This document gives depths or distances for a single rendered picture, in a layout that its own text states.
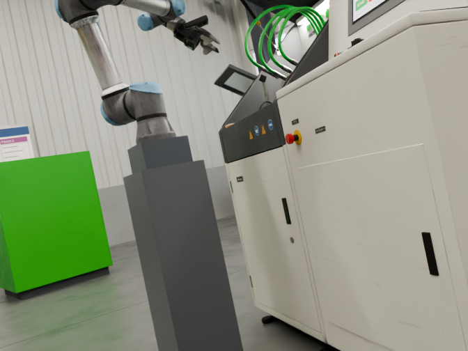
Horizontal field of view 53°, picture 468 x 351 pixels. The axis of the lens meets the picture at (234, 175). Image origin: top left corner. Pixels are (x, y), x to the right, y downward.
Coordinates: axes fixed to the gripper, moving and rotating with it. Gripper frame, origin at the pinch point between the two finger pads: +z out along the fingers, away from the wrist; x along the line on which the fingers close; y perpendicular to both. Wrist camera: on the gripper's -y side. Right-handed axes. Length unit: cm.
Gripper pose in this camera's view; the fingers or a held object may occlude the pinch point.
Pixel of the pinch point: (218, 45)
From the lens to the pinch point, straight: 218.8
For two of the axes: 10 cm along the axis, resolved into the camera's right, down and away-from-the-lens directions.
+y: -5.5, 8.0, -2.5
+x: 0.8, -2.5, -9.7
